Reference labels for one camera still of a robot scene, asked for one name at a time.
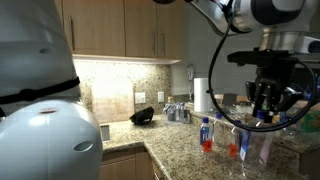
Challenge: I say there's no green cardboard box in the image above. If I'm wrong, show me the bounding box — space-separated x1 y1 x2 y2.
293 109 320 134

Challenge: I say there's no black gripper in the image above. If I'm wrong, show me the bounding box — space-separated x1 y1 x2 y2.
245 64 296 119

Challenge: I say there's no narrow white wall outlet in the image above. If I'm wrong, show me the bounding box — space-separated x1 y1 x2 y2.
157 91 166 104

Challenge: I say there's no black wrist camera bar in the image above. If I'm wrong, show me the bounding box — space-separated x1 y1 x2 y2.
227 49 300 67

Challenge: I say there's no white wall phone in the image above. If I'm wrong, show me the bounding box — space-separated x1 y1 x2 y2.
186 63 197 91

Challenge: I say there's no wide white wall outlet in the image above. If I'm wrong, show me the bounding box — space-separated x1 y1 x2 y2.
134 91 147 105

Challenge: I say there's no small grey panel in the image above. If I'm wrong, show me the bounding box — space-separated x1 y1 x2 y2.
99 123 112 143

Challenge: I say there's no white paper towel roll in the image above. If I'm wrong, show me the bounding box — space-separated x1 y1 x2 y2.
193 77 214 114

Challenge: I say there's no black velcro strap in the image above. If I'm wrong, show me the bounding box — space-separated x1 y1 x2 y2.
0 76 82 105

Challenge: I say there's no wooden upper cabinet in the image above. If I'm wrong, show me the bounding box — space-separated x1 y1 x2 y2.
54 0 188 62

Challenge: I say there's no black round appliance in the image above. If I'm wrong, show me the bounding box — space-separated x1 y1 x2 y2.
129 106 156 126

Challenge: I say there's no small wrapped water bottle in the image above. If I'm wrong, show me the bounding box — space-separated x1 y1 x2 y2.
175 101 192 125
163 102 178 123

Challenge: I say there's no wooden chair back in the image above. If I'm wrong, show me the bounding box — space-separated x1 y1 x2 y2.
214 93 252 107

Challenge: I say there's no wooden lower cabinet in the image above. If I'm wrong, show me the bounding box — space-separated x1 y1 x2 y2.
99 144 168 180

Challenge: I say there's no metal cabinet handle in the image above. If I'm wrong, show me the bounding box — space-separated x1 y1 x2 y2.
68 13 76 52

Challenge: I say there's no clear plastic container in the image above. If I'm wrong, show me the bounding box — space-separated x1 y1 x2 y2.
213 105 234 116

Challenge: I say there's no wooden cabinet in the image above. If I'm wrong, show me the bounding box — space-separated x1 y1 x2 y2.
54 0 188 62
99 144 168 180

